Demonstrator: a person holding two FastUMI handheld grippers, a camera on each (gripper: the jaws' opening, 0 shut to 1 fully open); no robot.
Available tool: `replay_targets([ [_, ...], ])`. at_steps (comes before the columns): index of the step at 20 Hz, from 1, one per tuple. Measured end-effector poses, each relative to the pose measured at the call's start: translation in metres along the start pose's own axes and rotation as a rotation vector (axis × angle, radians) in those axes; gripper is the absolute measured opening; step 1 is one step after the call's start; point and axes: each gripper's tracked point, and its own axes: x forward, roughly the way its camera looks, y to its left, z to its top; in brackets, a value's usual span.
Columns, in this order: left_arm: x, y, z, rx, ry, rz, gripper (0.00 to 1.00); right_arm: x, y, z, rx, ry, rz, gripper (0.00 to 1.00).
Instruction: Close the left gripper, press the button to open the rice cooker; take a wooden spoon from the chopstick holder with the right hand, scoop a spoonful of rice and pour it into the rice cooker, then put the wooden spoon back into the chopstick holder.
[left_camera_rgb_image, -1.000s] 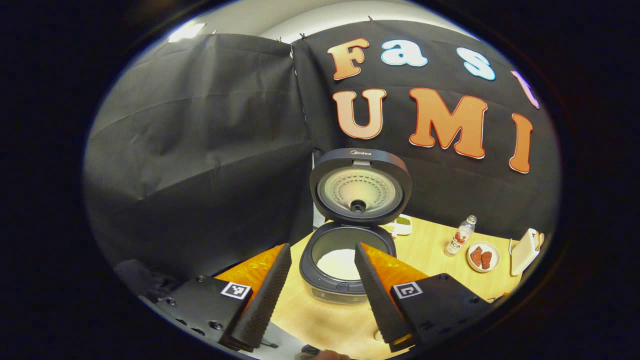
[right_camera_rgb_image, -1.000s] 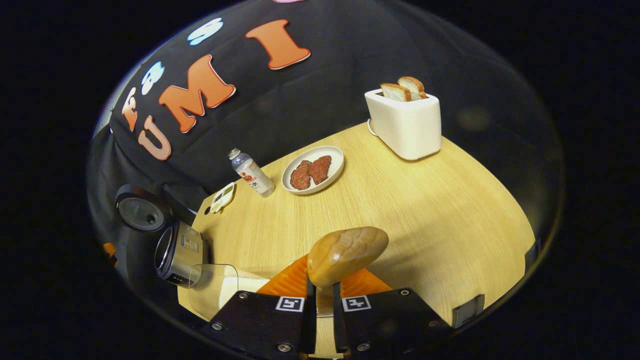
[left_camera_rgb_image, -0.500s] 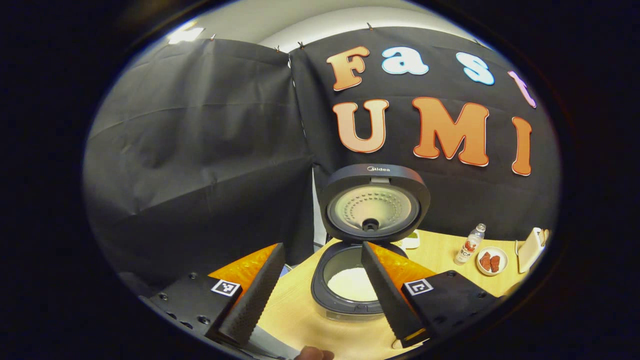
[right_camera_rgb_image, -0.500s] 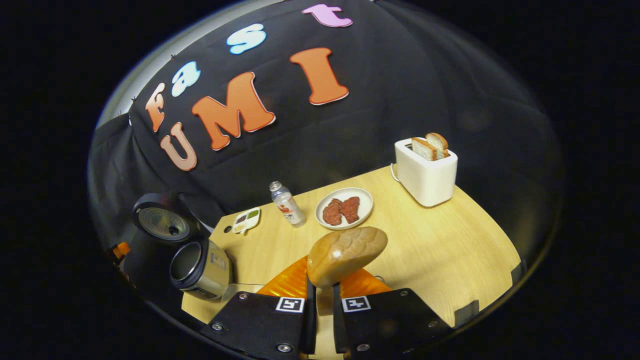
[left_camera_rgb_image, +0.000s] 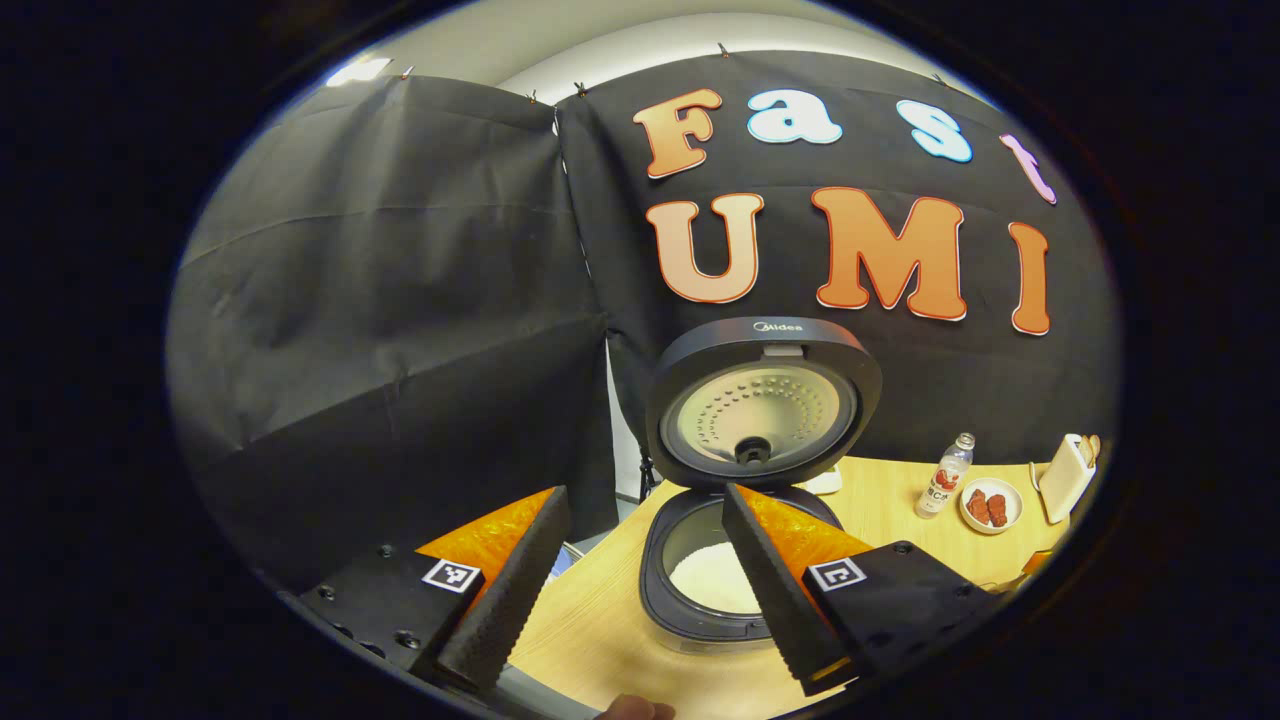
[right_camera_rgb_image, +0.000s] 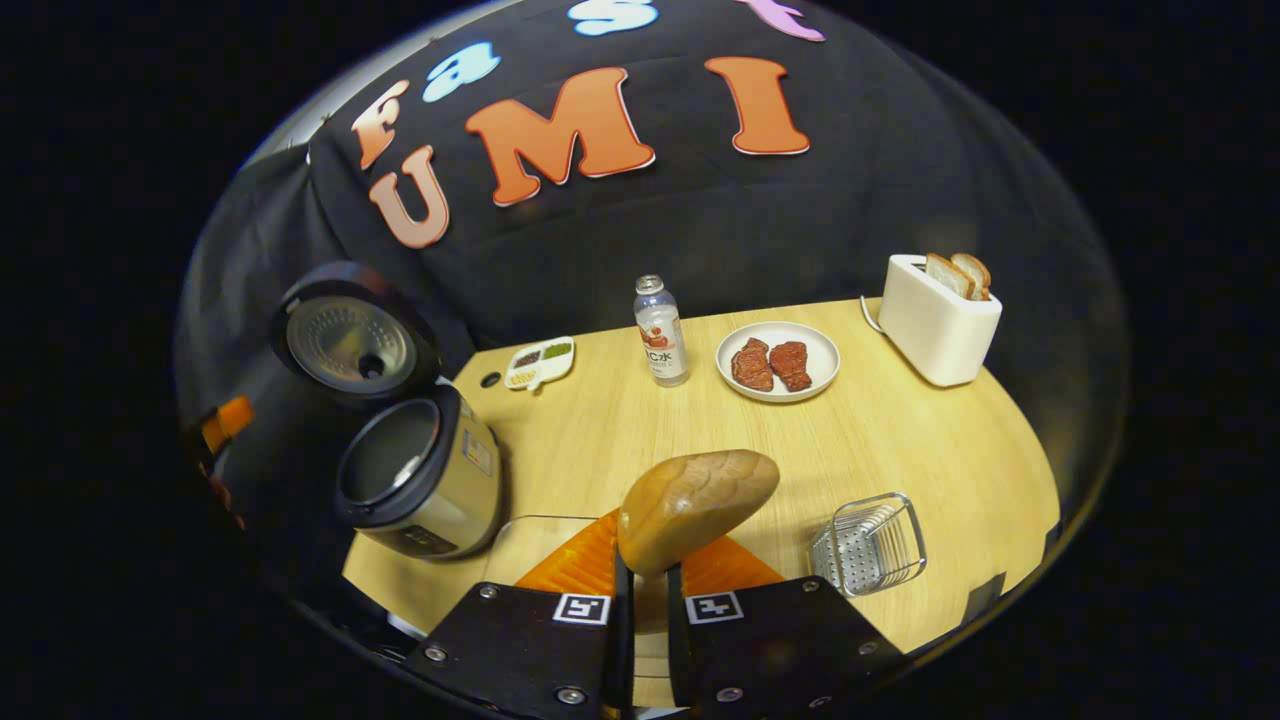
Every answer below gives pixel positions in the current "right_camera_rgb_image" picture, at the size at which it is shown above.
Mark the clear water bottle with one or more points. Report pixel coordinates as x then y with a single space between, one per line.
662 345

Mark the toasted bread slice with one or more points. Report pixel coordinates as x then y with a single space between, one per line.
978 272
945 275

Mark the black and silver rice cooker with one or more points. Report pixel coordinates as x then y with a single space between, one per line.
450 480

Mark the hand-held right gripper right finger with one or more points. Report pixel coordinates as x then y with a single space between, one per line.
780 650

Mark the wooden spoon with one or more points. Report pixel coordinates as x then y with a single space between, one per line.
690 505

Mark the red steak piece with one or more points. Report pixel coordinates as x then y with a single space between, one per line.
752 365
790 365

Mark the white round plate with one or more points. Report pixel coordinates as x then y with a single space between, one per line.
815 350

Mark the white toaster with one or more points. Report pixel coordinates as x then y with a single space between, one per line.
935 330

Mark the white divided seasoning dish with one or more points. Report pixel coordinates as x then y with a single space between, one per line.
540 366

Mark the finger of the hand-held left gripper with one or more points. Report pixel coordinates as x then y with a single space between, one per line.
232 418

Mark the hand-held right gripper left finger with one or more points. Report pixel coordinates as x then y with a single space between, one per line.
520 650

